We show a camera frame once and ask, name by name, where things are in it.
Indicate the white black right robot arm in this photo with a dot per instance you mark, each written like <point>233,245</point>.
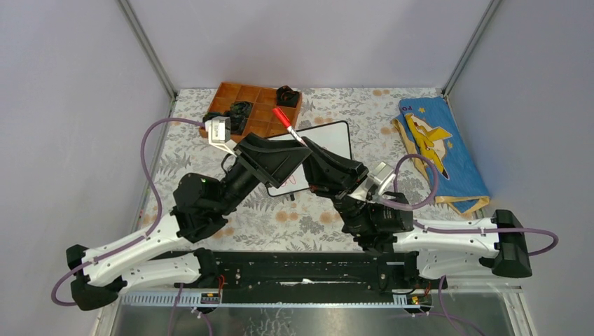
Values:
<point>382,221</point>

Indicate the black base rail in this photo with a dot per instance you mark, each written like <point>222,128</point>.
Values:
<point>313,278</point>

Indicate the black tape roll lower middle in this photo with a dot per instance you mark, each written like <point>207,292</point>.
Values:
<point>238,123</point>

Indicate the orange compartment tray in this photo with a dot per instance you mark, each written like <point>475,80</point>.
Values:
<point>261,121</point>

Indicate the red marker cap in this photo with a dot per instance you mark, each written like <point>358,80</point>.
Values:
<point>281,116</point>

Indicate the left aluminium frame post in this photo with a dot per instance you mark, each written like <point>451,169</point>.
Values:
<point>145,44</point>

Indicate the black tape roll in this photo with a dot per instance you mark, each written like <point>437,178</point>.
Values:
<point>285,96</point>
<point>241,109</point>
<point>238,123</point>
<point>211,115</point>

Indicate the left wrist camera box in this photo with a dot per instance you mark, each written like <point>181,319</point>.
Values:
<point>219,134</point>

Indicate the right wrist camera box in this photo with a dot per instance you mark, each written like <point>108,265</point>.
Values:
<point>378,181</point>

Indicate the black tape roll upper middle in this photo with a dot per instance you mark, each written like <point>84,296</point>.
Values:
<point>241,109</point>

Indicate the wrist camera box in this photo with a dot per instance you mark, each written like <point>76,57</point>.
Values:
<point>219,134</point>
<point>378,181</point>

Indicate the small black-framed whiteboard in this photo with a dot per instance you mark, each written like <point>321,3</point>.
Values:
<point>334,137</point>

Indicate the black tape roll left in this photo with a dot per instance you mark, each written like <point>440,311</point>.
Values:
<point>211,115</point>

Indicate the blue yellow cartoon cloth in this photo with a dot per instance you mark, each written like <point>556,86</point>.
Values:
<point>427,127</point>

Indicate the floral patterned table mat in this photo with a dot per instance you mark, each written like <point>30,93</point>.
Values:
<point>303,222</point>

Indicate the aluminium frame post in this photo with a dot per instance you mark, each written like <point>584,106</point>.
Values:
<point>145,44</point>
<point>473,42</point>

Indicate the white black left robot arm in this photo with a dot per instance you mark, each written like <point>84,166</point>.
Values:
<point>202,204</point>

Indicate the black tape roll top right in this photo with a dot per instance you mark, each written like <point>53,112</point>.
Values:
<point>285,96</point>

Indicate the right aluminium frame post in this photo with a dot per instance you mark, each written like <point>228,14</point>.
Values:
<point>473,42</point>

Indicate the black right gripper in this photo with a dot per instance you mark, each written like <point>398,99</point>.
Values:
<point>325,174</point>

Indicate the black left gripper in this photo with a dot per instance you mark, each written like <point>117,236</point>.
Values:
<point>278,159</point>

